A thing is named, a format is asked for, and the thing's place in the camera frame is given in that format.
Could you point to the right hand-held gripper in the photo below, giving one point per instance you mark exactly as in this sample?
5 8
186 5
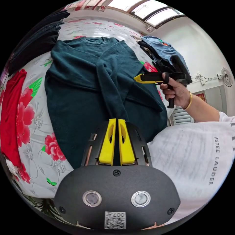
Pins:
156 77

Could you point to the pile of clothes with jeans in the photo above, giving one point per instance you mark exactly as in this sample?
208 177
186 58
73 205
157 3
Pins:
161 47

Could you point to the red garment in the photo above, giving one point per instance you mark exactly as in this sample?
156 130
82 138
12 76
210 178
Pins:
11 113

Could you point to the bed with flowered sheet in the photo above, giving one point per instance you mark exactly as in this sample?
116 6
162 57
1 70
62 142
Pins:
35 128

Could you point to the dark green long-sleeve shirt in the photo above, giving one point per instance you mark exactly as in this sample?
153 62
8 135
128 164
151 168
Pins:
77 86

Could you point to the person's right forearm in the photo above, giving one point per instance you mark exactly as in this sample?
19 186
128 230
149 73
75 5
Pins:
202 108

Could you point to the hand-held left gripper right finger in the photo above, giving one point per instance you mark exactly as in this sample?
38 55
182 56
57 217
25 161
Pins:
126 148

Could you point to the dark pile of clothes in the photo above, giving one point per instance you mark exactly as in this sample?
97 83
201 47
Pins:
34 42

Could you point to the person's body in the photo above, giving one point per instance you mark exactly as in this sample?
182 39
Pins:
187 156

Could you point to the white wall fan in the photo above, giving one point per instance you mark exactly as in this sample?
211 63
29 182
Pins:
226 77

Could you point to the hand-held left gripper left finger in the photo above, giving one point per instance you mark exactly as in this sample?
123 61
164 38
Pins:
107 146

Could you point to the person's right hand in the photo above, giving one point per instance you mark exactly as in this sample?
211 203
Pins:
177 93

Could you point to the window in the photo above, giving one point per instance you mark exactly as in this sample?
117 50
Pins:
157 16

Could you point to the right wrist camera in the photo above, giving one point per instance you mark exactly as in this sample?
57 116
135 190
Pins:
179 64

